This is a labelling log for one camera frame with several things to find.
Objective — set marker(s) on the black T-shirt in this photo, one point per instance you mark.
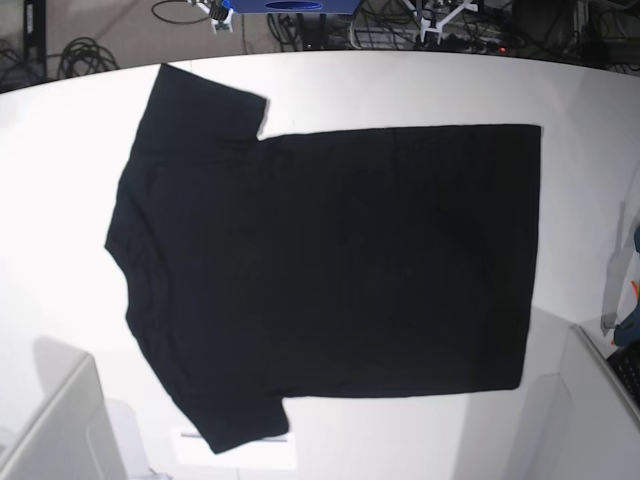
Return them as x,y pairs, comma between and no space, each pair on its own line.
375,263

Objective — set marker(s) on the black power strip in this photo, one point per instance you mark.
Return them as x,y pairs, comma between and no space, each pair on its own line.
463,44

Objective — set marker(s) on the blue box with oval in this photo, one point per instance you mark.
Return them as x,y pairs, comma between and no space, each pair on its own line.
346,7

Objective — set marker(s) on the white divider panel left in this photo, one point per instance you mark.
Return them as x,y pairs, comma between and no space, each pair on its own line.
70,434

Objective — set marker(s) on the white divider panel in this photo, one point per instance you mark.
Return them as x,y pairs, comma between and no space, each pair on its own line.
602,441
70,434

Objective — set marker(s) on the black keyboard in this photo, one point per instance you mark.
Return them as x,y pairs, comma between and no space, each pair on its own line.
625,364

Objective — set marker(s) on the white divider panel right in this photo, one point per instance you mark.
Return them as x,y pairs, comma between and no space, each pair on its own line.
602,441

